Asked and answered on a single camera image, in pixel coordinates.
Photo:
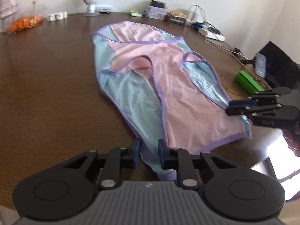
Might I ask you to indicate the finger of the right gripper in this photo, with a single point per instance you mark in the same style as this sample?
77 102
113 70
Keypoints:
248 99
239 110

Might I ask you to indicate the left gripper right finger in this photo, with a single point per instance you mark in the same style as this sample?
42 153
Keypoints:
183 162

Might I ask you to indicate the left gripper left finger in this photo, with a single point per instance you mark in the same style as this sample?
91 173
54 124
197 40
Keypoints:
115 161

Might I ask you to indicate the pink blue mesh garment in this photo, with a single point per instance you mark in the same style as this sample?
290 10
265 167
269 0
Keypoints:
164 90

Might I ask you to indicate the person right hand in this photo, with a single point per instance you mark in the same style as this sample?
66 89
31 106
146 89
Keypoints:
292 139

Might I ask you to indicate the green storage pouch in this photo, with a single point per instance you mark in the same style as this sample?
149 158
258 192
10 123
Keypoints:
247 83

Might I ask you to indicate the white power strip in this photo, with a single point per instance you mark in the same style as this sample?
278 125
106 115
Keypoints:
208 33

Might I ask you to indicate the white usb charger pair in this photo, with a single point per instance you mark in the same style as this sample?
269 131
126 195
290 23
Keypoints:
192 17

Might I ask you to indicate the red green tea box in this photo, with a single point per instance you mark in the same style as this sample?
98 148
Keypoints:
175 20

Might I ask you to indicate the beige dental mould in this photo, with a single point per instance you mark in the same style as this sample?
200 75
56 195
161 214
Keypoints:
177 14

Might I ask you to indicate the grey cartoon tin box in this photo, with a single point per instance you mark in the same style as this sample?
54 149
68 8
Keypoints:
155 12

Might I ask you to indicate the black charger block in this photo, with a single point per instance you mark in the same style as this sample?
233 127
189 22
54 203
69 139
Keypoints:
157 4

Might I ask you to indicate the green tissue pack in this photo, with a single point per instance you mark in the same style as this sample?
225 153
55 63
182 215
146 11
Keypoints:
134 13

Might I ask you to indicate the white rectangular device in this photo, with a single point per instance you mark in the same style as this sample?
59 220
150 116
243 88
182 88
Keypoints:
102 9

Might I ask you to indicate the white small plug device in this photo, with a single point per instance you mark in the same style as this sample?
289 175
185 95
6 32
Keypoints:
57 16

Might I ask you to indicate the plastic box of oranges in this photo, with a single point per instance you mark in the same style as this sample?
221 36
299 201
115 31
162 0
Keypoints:
22 20

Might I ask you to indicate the purple flower vase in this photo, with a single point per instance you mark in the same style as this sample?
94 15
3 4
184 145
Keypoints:
8 8

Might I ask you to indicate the white robot figurine camera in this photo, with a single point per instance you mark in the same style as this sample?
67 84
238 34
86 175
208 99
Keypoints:
91 8

